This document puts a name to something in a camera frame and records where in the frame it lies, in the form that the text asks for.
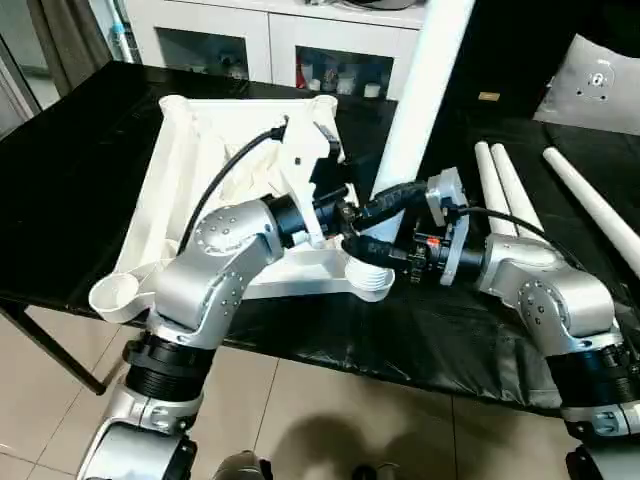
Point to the white plastic table leg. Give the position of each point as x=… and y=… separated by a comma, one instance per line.
x=425, y=100
x=490, y=185
x=590, y=200
x=515, y=190

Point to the white plastic table top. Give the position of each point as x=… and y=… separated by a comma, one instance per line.
x=170, y=200

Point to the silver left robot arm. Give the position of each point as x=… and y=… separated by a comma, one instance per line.
x=200, y=280

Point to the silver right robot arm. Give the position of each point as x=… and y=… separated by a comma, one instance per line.
x=550, y=290

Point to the small yellow label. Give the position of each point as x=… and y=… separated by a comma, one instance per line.
x=489, y=97

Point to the white glass-door cabinet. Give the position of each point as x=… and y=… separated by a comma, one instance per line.
x=250, y=30

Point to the black cabinet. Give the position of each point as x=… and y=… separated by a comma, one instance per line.
x=520, y=40

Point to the light grey cushion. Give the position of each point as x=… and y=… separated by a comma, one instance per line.
x=600, y=85

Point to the black work mat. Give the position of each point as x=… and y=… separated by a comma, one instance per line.
x=60, y=200

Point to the black stand leg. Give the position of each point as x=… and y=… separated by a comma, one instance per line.
x=50, y=345

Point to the grey curtain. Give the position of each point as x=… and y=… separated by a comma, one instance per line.
x=70, y=40

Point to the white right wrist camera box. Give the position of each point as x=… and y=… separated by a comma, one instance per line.
x=445, y=195

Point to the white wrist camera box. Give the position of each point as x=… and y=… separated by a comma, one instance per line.
x=445, y=195
x=300, y=150

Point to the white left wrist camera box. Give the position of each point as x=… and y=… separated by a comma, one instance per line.
x=300, y=150

